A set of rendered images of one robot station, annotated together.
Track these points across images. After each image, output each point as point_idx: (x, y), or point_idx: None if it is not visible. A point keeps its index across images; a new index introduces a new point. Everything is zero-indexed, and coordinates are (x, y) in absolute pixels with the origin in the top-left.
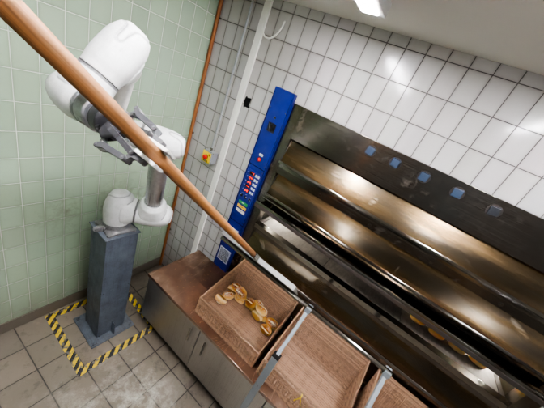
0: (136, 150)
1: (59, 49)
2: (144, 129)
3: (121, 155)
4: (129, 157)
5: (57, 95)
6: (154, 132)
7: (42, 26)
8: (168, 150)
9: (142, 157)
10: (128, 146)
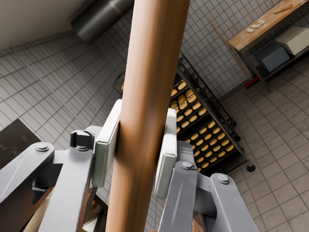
0: (170, 147)
1: None
2: (62, 170)
3: (223, 188)
4: (201, 174)
5: None
6: (62, 153)
7: None
8: (117, 100)
9: (175, 132)
10: (174, 184)
